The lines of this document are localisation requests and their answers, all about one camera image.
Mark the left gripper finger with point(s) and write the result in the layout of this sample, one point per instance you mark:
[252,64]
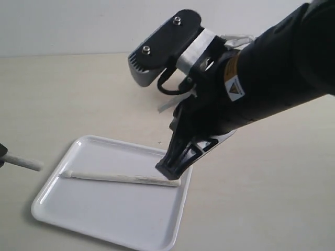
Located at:
[3,152]

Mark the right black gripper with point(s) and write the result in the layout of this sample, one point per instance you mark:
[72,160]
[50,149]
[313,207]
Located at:
[194,118]

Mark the white wooden drumstick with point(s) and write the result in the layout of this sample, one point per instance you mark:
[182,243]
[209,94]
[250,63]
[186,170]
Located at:
[22,162]
[147,180]

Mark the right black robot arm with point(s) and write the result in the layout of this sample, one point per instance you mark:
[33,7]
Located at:
[288,65]

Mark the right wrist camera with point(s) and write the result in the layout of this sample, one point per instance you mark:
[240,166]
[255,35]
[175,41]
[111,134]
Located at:
[179,42]

